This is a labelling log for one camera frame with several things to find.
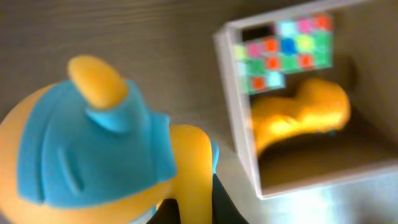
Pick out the beige cardboard box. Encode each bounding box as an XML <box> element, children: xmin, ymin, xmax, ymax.
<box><xmin>215</xmin><ymin>1</ymin><xmax>397</xmax><ymax>199</ymax></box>

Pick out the rubiks cube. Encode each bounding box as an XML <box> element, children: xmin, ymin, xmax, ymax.
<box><xmin>273</xmin><ymin>13</ymin><xmax>333</xmax><ymax>73</ymax></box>
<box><xmin>234</xmin><ymin>37</ymin><xmax>285</xmax><ymax>95</ymax></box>

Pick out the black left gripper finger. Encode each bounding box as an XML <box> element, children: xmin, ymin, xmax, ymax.
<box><xmin>147</xmin><ymin>174</ymin><xmax>249</xmax><ymax>224</ymax></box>

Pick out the orange and blue duck toy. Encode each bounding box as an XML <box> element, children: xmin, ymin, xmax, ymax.
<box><xmin>1</xmin><ymin>55</ymin><xmax>215</xmax><ymax>223</ymax></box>

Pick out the orange pig toy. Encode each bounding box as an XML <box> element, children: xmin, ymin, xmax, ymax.
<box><xmin>251</xmin><ymin>78</ymin><xmax>351</xmax><ymax>156</ymax></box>

